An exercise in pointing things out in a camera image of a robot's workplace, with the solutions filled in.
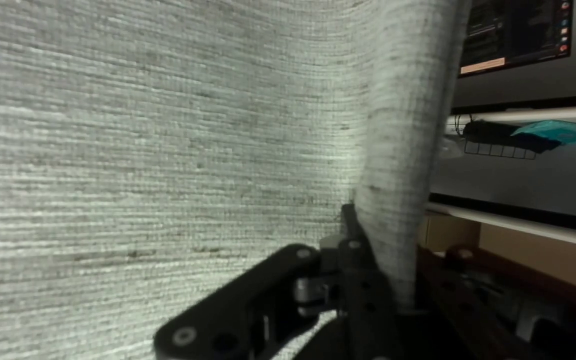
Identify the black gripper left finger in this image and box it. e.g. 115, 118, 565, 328
151, 201, 414, 360

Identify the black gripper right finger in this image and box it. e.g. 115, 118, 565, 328
414, 246, 576, 360

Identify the wooden workbench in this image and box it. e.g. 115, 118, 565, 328
478, 222, 576, 297

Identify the teal cloth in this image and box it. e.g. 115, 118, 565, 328
509, 118, 576, 150

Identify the metal shelf rack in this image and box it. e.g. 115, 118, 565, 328
426, 97, 576, 254

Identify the lit computer monitor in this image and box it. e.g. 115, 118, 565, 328
455, 0, 576, 78

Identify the black wire basket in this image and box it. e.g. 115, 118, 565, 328
460, 118, 564, 161

